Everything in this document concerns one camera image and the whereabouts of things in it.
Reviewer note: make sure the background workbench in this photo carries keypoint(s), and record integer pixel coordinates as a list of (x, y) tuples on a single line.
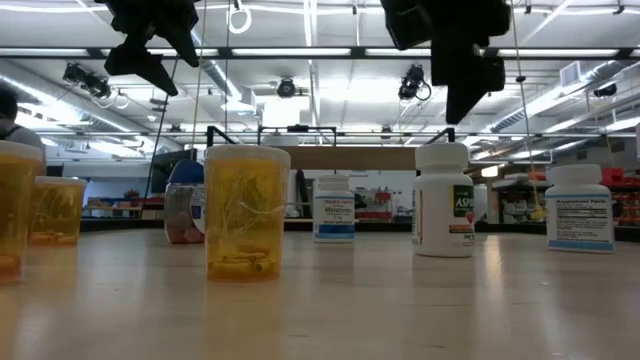
[(115, 202)]

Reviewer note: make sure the wooden shelf black metal legs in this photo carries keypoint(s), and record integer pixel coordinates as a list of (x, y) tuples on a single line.
[(350, 157)]

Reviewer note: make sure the white aspirin bottle green label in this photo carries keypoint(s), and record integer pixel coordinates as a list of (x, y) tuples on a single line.
[(440, 210)]

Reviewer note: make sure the background storage rack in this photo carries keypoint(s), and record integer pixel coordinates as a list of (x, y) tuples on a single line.
[(515, 205)]

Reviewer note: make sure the white ceiling vent box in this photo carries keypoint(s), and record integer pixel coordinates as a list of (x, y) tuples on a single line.
[(570, 75)]

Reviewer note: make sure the white supplement facts bottle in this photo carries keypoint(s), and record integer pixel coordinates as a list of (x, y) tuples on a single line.
[(580, 220)]

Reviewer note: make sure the black ceiling fixture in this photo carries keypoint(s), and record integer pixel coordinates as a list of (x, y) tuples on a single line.
[(606, 90)]

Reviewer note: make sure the black computer monitor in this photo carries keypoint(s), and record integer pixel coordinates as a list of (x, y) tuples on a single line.
[(160, 172)]

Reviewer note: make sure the clear bottle blue cap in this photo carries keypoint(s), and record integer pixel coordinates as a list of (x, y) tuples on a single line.
[(182, 172)]

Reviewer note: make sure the black ceiling-mounted camera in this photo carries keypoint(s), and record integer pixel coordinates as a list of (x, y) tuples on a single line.
[(286, 88), (412, 80), (90, 81)]

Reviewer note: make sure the short amber pill bottle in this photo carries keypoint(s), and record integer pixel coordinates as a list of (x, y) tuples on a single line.
[(60, 210)]

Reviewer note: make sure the person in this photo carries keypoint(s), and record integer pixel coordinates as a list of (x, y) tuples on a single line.
[(7, 107)]

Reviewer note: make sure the black overhead light bar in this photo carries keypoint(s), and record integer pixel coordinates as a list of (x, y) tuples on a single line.
[(357, 51)]

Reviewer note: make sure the white rack red bins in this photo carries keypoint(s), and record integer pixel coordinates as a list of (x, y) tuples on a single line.
[(375, 215)]

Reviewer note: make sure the red plastic bin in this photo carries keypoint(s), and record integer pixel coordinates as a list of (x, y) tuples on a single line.
[(613, 174)]

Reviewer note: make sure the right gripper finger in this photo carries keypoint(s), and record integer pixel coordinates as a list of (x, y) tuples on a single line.
[(470, 80), (407, 22)]

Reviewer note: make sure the white melatonin bottle blue label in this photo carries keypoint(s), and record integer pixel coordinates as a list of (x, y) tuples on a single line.
[(334, 210)]

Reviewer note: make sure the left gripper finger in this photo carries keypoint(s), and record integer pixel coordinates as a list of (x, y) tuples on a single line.
[(186, 45), (142, 62)]

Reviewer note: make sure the black aluminium table frame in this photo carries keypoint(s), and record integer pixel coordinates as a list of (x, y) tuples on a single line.
[(375, 226)]

